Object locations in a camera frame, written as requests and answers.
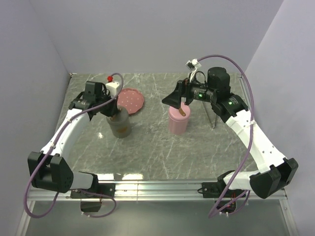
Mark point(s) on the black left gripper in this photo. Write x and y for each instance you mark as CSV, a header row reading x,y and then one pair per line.
x,y
113,108

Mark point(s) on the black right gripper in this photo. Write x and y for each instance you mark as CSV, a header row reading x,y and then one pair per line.
x,y
183,89

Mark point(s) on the grey round lid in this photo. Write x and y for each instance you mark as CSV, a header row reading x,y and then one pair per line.
x,y
119,120

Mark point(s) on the pink round lid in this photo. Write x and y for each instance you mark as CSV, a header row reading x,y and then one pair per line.
x,y
179,115

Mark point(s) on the grey cylindrical container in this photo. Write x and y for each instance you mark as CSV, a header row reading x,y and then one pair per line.
x,y
120,129

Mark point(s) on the pink cylindrical container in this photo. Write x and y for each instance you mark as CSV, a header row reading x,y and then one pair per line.
x,y
178,126

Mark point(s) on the silver metal tongs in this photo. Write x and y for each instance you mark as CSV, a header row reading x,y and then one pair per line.
x,y
211,115

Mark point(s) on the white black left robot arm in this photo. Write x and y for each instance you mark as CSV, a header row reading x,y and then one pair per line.
x,y
48,168

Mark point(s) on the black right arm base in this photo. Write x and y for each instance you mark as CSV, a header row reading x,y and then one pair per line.
x,y
214,190

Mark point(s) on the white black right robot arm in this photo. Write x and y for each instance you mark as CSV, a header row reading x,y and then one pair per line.
x,y
274,170

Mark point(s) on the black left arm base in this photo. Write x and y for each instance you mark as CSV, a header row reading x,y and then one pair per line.
x,y
91,199

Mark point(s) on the pink dotted plate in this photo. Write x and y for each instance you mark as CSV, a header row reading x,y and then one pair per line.
x,y
131,99

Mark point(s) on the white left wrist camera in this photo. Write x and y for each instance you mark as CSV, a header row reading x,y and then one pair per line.
x,y
112,86

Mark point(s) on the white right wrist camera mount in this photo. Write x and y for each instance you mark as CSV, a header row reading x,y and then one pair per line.
x,y
193,65

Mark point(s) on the aluminium rail frame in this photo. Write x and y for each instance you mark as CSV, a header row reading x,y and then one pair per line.
x,y
157,175

